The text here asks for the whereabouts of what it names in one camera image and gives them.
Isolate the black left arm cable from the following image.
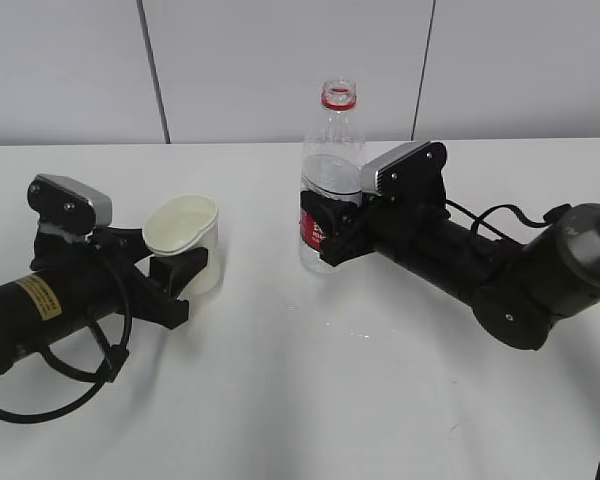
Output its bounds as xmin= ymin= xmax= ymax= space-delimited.
xmin=0 ymin=244 xmax=133 ymax=425

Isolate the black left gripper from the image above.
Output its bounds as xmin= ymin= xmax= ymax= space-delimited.
xmin=29 ymin=227 xmax=208 ymax=330

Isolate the white paper cup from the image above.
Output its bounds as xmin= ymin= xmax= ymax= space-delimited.
xmin=142 ymin=194 xmax=221 ymax=297

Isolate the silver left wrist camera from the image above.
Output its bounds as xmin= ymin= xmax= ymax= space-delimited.
xmin=27 ymin=174 xmax=113 ymax=237

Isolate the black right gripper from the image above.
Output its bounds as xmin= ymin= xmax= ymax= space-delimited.
xmin=300 ymin=190 xmax=455 ymax=270

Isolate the clear Nongfu Spring water bottle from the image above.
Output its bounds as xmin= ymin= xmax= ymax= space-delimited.
xmin=298 ymin=77 xmax=369 ymax=275

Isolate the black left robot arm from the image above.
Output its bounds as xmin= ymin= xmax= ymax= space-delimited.
xmin=0 ymin=228 xmax=208 ymax=376

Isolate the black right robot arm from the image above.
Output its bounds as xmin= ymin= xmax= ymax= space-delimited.
xmin=300 ymin=191 xmax=600 ymax=350

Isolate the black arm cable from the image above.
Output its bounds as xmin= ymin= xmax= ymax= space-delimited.
xmin=444 ymin=199 xmax=571 ymax=246
xmin=0 ymin=244 xmax=133 ymax=425

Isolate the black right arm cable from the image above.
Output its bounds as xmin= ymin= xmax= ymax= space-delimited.
xmin=444 ymin=199 xmax=571 ymax=246

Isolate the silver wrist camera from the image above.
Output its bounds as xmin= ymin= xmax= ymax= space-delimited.
xmin=360 ymin=141 xmax=447 ymax=208
xmin=27 ymin=174 xmax=113 ymax=237

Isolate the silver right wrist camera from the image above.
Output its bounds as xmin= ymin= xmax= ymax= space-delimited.
xmin=360 ymin=141 xmax=447 ymax=208

